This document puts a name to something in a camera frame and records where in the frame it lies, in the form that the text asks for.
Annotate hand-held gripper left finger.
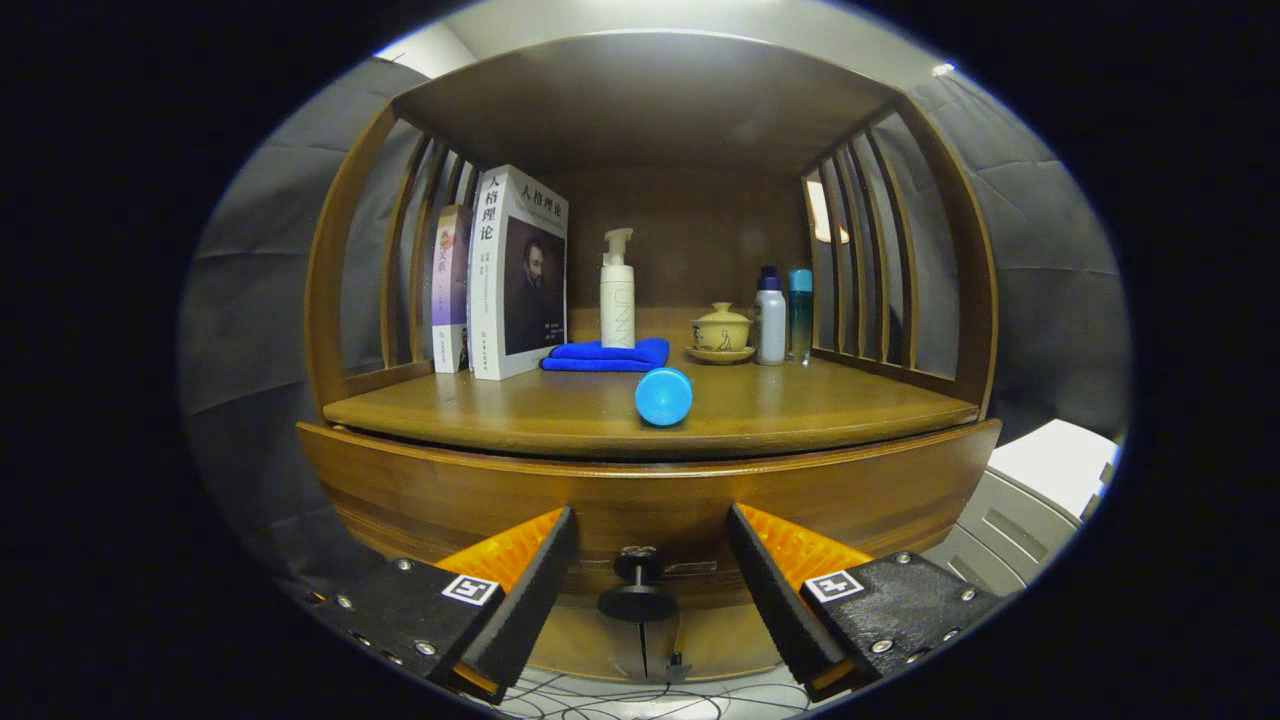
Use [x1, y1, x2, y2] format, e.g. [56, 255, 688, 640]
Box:
[310, 505, 579, 704]

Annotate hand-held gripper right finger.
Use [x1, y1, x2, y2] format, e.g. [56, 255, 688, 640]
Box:
[725, 503, 1001, 704]

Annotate black drawer knob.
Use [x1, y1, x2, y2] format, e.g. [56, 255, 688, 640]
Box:
[598, 546, 679, 624]

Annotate wooden drawer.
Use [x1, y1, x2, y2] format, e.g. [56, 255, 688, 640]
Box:
[297, 418, 1003, 611]

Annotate blue cosmetic tube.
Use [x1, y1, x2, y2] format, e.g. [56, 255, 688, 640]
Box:
[634, 367, 694, 428]

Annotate wooden countertop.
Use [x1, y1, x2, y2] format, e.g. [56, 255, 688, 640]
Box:
[322, 305, 981, 461]

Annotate wooden cabinet with slatted sides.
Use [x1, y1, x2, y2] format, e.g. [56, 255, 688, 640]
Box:
[305, 30, 1001, 686]

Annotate blue folded cloth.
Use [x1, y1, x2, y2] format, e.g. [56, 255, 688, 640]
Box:
[540, 337, 671, 373]

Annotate white bottle with blue cap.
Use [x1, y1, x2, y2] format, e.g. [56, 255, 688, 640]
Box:
[755, 265, 787, 366]

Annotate beige lidded teacup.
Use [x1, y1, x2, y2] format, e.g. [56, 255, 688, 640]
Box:
[692, 302, 754, 352]

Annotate teal clear bottle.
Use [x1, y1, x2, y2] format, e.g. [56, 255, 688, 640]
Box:
[786, 268, 814, 364]

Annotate white pump bottle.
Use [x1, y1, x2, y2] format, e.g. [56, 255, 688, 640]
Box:
[600, 228, 637, 350]

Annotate purple book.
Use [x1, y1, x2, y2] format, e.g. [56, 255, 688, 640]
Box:
[431, 205, 474, 375]

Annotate white portrait book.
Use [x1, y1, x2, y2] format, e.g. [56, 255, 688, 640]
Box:
[467, 165, 570, 382]

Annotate black floor cables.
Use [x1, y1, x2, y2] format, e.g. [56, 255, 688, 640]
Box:
[500, 670, 811, 720]

